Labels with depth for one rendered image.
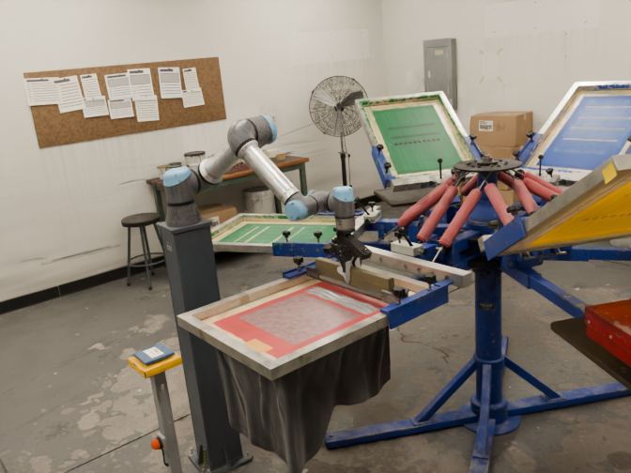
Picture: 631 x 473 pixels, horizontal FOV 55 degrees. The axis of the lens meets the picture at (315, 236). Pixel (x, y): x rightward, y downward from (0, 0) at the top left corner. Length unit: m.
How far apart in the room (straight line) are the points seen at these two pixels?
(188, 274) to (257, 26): 4.29
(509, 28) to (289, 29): 2.26
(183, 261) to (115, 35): 3.53
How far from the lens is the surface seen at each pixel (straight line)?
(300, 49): 6.90
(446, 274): 2.27
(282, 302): 2.30
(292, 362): 1.81
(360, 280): 2.25
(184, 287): 2.66
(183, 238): 2.60
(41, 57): 5.64
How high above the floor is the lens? 1.83
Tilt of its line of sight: 16 degrees down
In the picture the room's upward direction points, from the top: 5 degrees counter-clockwise
